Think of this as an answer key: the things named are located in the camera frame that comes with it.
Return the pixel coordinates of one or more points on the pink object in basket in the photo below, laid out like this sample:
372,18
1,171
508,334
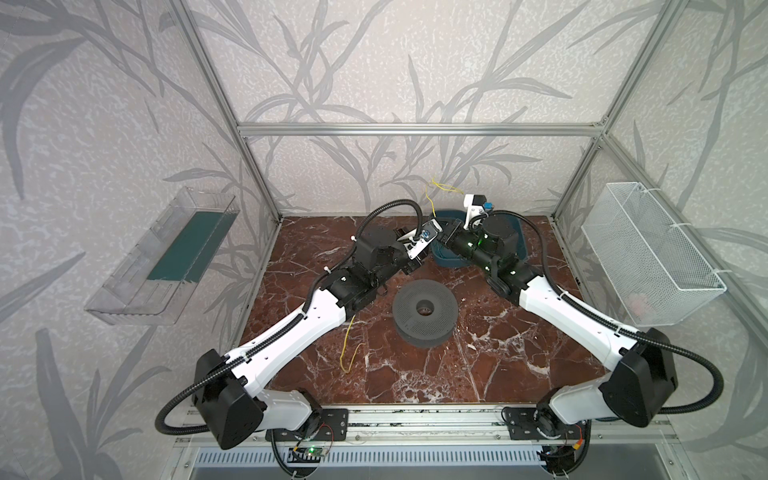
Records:
638,305

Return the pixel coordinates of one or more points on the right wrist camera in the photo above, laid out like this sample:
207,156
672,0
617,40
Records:
476,205

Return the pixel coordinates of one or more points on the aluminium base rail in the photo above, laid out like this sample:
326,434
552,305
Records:
449,441

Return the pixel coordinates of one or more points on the left teal plastic bin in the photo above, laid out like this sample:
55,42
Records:
441,255

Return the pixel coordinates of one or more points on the white wire mesh basket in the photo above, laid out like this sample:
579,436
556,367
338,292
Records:
642,249

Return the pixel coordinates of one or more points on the aluminium frame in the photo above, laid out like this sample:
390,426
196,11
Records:
599,132

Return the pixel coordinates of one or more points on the teal plastic bin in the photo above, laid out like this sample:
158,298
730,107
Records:
441,255
501,238

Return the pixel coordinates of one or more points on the right teal plastic bin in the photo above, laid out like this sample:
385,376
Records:
501,238

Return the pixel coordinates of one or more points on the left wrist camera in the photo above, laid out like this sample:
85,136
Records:
417,243

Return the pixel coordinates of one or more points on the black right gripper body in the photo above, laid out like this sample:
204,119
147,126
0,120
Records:
452,241

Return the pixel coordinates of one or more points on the green circuit board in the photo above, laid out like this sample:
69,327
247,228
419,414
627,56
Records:
308,455

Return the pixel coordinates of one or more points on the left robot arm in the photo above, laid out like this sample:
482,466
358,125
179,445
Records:
229,397

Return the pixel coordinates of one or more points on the clear plastic wall tray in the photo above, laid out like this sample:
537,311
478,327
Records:
155,281

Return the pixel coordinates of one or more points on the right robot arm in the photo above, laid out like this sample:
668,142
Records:
640,370

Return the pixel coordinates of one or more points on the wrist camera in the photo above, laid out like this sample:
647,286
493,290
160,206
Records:
476,205
417,243

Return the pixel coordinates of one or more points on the dark grey foam spool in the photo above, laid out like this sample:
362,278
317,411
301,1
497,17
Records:
425,313

